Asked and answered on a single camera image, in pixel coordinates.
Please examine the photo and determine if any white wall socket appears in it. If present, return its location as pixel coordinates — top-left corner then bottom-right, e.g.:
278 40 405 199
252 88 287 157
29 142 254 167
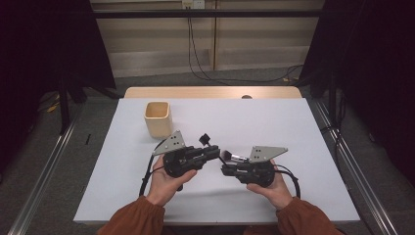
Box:
181 0 206 10

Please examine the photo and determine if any metal floor rail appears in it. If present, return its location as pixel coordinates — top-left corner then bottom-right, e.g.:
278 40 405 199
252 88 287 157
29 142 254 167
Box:
312 97 399 235
8 107 82 235

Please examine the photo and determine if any dark curtain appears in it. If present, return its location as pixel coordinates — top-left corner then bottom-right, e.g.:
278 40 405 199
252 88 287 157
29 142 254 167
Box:
298 0 415 187
0 0 116 174

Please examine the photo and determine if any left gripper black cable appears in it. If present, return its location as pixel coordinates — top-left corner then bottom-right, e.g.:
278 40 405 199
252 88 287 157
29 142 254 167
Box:
139 138 167 197

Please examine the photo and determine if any black wall cable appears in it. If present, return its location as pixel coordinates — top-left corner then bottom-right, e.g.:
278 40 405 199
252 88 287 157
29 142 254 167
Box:
186 8 304 84
189 8 229 86

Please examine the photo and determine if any person's right hand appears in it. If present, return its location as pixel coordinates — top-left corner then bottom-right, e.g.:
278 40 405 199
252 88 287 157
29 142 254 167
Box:
246 160 294 211

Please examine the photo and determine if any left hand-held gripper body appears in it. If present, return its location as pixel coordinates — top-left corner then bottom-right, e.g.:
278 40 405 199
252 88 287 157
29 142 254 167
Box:
152 130 201 179

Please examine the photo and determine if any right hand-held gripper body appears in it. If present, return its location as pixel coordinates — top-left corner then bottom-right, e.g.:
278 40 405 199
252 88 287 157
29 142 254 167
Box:
239 145 289 188

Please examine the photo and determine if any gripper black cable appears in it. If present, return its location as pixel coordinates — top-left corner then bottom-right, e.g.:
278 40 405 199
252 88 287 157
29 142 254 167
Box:
139 138 167 197
273 164 301 199

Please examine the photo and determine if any cream square cup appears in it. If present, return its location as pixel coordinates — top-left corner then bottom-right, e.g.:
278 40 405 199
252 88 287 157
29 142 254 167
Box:
143 101 173 139

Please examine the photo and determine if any wooden table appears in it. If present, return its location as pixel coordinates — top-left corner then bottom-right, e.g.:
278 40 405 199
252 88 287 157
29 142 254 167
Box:
123 85 303 100

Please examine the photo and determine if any small black brow brush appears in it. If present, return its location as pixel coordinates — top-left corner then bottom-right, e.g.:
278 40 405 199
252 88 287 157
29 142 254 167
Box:
198 132 230 169

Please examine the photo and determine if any black stand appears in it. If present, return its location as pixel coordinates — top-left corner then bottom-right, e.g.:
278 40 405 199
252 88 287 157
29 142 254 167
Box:
58 76 71 135

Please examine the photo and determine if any white table sheet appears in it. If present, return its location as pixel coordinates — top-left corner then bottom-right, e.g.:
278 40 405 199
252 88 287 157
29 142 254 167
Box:
72 97 361 226

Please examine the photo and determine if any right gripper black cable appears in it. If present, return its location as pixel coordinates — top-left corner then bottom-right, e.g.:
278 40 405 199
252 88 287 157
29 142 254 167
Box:
273 164 301 199

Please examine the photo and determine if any black horizontal bar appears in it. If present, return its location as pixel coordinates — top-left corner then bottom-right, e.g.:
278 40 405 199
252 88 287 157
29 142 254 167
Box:
92 9 324 19

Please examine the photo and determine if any person's left hand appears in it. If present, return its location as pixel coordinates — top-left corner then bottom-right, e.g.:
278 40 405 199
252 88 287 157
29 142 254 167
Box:
145 155 199 208

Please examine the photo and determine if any black powder brush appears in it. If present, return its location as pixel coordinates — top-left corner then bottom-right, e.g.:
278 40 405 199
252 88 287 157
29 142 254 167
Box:
220 149 251 164

